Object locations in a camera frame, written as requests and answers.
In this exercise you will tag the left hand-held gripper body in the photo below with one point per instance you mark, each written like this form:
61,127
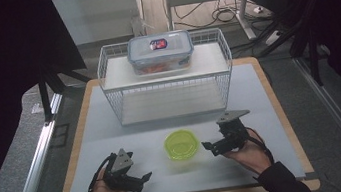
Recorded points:
122,161

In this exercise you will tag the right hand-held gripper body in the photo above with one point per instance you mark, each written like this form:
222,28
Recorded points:
234,130

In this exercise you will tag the green plastic bowl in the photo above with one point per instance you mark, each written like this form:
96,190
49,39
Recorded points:
181,145

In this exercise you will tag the clear container with blue-rimmed lid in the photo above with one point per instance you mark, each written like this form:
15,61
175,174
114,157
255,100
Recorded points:
161,56

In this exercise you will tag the person's right hand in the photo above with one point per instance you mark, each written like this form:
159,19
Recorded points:
253,158

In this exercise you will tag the white power strip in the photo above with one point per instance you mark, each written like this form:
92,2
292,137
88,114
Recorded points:
273,37

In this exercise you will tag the black metal stand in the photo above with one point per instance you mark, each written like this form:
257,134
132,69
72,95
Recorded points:
44,93
314,59

